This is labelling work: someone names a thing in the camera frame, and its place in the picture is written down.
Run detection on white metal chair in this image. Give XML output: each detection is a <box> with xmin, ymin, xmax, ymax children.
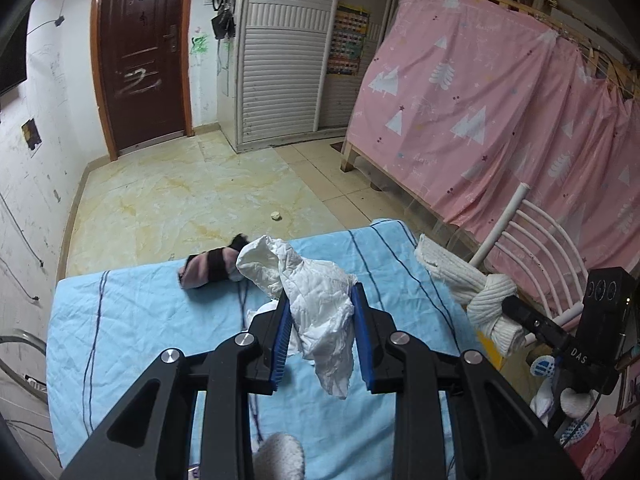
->
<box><xmin>470</xmin><ymin>183</ymin><xmax>588</xmax><ymax>333</ymax></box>

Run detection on white slatted wardrobe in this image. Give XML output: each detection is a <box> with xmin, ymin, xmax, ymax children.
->
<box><xmin>230</xmin><ymin>0</ymin><xmax>416</xmax><ymax>155</ymax></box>

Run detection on pink tree print curtain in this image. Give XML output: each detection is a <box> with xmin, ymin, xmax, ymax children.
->
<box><xmin>346</xmin><ymin>0</ymin><xmax>640</xmax><ymax>306</ymax></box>

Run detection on colourful grid poster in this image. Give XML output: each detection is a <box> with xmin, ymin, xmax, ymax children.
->
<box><xmin>327</xmin><ymin>4</ymin><xmax>372</xmax><ymax>77</ymax></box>

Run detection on dark brown door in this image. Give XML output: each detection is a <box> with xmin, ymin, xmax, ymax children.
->
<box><xmin>90</xmin><ymin>0</ymin><xmax>195</xmax><ymax>161</ymax></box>

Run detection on grey metal chair frame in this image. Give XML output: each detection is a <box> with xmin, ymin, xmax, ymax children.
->
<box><xmin>0</xmin><ymin>329</ymin><xmax>48</xmax><ymax>401</ymax></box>

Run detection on light blue tablecloth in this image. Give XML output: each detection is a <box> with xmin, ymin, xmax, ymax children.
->
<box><xmin>46</xmin><ymin>217</ymin><xmax>501</xmax><ymax>480</ymax></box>

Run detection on pink and black sock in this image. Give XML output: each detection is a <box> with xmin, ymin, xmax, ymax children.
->
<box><xmin>177</xmin><ymin>232</ymin><xmax>248</xmax><ymax>291</ymax></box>

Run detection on black wall television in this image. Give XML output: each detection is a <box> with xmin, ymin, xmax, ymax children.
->
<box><xmin>0</xmin><ymin>22</ymin><xmax>28</xmax><ymax>96</ymax></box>

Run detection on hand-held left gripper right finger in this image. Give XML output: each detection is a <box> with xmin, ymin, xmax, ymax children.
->
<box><xmin>350</xmin><ymin>282</ymin><xmax>576</xmax><ymax>480</ymax></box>

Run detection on cream knitted scarf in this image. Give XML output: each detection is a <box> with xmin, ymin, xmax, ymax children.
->
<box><xmin>415</xmin><ymin>233</ymin><xmax>526</xmax><ymax>358</ymax></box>

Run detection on white tissue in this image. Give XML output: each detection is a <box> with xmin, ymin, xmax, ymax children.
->
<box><xmin>235</xmin><ymin>235</ymin><xmax>357</xmax><ymax>401</ymax></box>

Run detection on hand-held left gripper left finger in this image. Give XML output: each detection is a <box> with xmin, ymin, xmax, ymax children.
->
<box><xmin>60</xmin><ymin>287</ymin><xmax>293</xmax><ymax>480</ymax></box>

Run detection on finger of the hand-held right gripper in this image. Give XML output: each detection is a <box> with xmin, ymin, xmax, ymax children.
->
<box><xmin>501</xmin><ymin>296</ymin><xmax>581</xmax><ymax>356</ymax></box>

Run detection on pink garment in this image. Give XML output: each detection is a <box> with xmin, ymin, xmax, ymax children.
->
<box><xmin>565</xmin><ymin>412</ymin><xmax>636</xmax><ymax>480</ymax></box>

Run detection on hanging black bags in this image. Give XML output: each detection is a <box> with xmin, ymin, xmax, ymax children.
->
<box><xmin>207</xmin><ymin>0</ymin><xmax>241</xmax><ymax>41</ymax></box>

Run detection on person's right hand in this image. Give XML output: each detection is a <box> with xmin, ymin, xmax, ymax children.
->
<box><xmin>530</xmin><ymin>355</ymin><xmax>601</xmax><ymax>443</ymax></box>

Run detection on broken wall socket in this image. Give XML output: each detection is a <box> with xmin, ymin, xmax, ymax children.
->
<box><xmin>21</xmin><ymin>117</ymin><xmax>42</xmax><ymax>152</ymax></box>

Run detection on person's left hand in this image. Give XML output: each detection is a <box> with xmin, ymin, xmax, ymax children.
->
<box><xmin>252</xmin><ymin>432</ymin><xmax>306</xmax><ymax>480</ymax></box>

